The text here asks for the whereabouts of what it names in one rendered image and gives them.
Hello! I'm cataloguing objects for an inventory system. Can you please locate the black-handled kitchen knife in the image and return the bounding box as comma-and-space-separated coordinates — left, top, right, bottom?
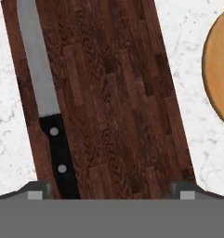
16, 0, 82, 200

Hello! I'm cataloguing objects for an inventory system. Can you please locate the round wooden plate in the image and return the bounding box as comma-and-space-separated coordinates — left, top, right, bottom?
202, 7, 224, 129

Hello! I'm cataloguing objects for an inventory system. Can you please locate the dark wooden cutting board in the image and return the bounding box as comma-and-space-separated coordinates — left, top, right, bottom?
0, 0, 197, 200

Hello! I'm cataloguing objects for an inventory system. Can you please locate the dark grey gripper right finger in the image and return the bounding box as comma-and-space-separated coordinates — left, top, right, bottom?
168, 180, 224, 201

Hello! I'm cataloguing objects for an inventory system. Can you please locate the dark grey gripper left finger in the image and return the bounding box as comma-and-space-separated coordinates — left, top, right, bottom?
0, 180, 52, 201

